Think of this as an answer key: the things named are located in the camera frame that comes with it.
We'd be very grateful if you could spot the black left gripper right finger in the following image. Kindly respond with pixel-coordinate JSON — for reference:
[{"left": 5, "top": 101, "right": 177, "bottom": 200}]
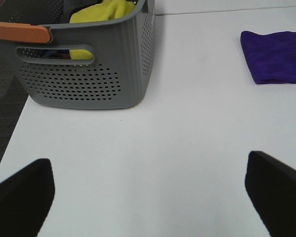
[{"left": 245, "top": 151, "right": 296, "bottom": 237}]

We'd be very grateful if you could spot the yellow towel in basket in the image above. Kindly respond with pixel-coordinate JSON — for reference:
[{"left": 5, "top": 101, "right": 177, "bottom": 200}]
[{"left": 69, "top": 0, "right": 136, "bottom": 61}]

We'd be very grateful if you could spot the grey perforated plastic basket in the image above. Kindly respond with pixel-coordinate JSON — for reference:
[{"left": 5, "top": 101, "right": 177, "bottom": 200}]
[{"left": 0, "top": 0, "right": 155, "bottom": 109}]

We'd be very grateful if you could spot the orange basket handle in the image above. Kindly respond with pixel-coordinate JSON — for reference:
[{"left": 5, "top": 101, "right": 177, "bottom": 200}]
[{"left": 0, "top": 22, "right": 51, "bottom": 43}]

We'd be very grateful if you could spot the purple towel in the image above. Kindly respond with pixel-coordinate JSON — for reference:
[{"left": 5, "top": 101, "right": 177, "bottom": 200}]
[{"left": 240, "top": 31, "right": 296, "bottom": 84}]

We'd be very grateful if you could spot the dark cloth in basket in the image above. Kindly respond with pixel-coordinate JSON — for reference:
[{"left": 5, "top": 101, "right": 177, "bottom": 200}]
[{"left": 63, "top": 0, "right": 102, "bottom": 19}]

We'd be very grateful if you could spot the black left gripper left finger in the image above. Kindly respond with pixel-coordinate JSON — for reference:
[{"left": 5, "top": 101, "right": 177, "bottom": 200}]
[{"left": 0, "top": 158, "right": 55, "bottom": 237}]

